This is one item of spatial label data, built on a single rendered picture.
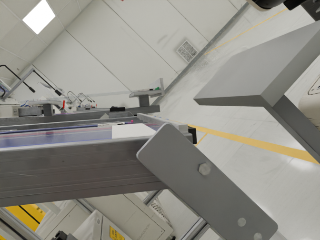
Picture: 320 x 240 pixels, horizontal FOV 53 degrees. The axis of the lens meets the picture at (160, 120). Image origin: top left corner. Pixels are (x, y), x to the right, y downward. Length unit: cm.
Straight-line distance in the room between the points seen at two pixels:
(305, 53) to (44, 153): 58
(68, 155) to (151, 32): 840
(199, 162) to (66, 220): 164
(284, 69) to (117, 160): 48
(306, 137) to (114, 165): 81
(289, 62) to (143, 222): 141
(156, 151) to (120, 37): 834
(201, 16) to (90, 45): 302
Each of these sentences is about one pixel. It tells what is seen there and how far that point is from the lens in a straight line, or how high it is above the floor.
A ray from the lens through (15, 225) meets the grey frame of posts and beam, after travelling 117.
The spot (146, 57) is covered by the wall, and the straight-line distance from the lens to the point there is 860.
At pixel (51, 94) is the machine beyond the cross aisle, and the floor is 163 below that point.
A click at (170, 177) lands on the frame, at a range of 33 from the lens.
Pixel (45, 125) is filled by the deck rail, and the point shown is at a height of 92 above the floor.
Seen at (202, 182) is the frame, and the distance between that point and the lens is 34.
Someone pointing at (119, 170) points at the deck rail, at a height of 75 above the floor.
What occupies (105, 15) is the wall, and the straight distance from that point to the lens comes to 877.
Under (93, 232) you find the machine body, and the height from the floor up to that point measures 62.
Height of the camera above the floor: 81
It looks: 8 degrees down
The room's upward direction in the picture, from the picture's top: 47 degrees counter-clockwise
